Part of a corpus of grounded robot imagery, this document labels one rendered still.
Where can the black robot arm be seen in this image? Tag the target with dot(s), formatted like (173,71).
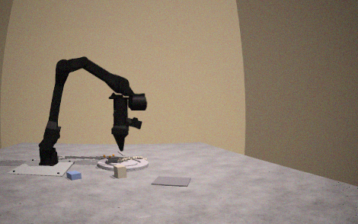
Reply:
(48,154)

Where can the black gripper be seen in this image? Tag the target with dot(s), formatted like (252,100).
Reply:
(119,129)

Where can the blue rectangular block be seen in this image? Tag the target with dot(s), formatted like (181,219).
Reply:
(73,175)

